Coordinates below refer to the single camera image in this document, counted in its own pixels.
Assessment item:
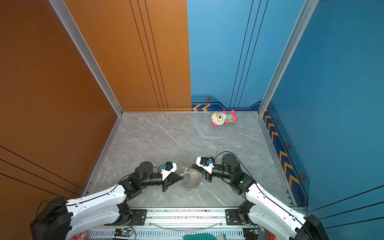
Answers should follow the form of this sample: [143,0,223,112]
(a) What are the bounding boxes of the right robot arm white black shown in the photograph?
[194,151,329,240]

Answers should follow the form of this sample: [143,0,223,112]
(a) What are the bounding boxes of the aluminium corner post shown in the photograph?
[49,0,124,117]
[258,0,319,117]

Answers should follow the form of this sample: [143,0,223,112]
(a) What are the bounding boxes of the aluminium corner post right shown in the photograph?
[258,0,319,117]

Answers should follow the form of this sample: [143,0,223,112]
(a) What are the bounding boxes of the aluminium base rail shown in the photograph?
[61,206,317,240]

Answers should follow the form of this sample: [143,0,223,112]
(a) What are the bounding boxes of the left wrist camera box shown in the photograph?
[160,161,177,181]

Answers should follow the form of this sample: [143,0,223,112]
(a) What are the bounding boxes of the small green circuit board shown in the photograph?
[114,228,134,238]

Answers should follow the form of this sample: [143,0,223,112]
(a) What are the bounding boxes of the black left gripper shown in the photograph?
[140,171,184,192]

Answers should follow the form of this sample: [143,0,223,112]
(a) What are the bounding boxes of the green work glove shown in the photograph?
[183,234,227,240]

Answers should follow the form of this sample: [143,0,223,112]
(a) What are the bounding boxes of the white pink plush toy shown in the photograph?
[210,110,238,127]

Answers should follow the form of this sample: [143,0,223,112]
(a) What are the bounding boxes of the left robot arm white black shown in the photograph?
[30,161,183,240]

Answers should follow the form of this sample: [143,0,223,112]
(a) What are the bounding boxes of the aluminium corner post left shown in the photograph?
[49,0,124,117]

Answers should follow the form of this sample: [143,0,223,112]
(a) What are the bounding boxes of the metal key holder with rings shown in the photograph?
[181,167,202,190]

